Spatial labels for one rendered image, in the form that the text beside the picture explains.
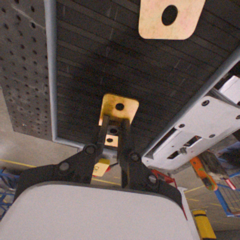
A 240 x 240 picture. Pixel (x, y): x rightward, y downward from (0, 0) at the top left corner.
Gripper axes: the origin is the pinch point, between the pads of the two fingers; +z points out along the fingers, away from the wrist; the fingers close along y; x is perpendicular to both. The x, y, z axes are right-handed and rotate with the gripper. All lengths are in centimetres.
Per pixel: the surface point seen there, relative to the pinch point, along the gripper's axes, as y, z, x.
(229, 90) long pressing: 26.9, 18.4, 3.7
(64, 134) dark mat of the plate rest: -6.4, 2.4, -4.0
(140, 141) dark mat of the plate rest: 4.3, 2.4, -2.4
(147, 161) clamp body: 16.5, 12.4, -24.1
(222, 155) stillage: 207, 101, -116
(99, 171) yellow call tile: -0.1, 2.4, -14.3
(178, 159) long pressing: 33.8, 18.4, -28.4
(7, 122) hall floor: -154, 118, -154
